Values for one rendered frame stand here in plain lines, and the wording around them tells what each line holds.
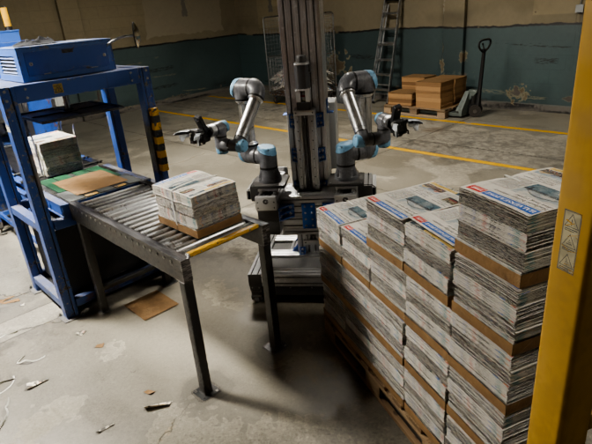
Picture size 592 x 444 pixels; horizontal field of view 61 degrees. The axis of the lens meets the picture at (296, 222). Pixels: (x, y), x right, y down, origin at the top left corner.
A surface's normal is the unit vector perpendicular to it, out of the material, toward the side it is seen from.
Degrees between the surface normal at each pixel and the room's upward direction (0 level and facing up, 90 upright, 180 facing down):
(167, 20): 90
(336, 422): 0
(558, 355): 90
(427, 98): 89
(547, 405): 90
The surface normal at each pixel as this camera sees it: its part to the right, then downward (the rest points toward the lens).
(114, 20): 0.70, 0.23
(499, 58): -0.71, 0.32
